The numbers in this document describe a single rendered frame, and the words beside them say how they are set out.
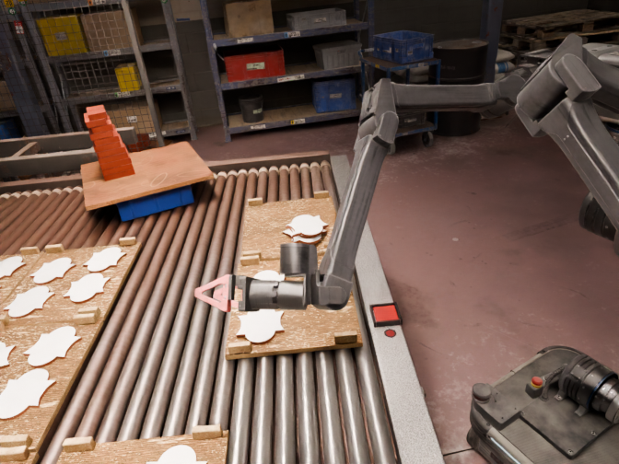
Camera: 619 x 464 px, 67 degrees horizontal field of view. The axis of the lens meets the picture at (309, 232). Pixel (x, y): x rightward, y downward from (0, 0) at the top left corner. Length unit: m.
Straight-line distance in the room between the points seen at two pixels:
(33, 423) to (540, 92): 1.21
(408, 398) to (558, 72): 0.72
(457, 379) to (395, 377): 1.27
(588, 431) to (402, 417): 1.06
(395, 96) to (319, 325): 0.61
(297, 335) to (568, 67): 0.84
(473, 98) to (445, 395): 1.50
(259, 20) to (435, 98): 4.50
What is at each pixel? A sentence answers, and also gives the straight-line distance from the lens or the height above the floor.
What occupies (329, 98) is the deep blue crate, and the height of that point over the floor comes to 0.31.
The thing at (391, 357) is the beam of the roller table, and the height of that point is 0.92.
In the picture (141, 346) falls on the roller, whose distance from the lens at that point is 1.37.
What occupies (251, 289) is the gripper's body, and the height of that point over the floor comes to 1.25.
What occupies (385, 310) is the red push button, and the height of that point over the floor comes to 0.93.
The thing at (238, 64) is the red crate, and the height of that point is 0.82.
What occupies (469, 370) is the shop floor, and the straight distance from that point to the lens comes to 2.46.
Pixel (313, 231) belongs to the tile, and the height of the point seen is 0.98.
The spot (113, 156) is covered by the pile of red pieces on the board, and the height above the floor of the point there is 1.14.
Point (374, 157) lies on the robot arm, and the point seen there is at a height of 1.40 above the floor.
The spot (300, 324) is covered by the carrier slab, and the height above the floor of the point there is 0.94.
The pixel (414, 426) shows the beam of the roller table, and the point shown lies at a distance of 1.08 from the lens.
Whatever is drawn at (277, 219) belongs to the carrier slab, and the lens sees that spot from 1.76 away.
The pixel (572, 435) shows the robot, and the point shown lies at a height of 0.26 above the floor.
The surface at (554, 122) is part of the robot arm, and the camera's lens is 0.80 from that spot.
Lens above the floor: 1.78
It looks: 31 degrees down
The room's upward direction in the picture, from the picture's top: 6 degrees counter-clockwise
